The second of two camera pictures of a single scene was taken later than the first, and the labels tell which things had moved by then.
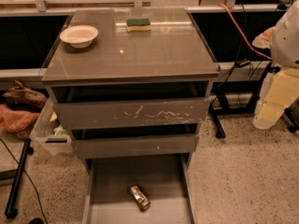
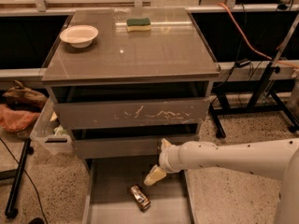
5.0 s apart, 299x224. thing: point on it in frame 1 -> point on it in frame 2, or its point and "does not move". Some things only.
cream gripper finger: (279, 91) -> (155, 175)
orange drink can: (140, 197) does not move
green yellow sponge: (137, 24) does not move
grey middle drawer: (108, 147) does not move
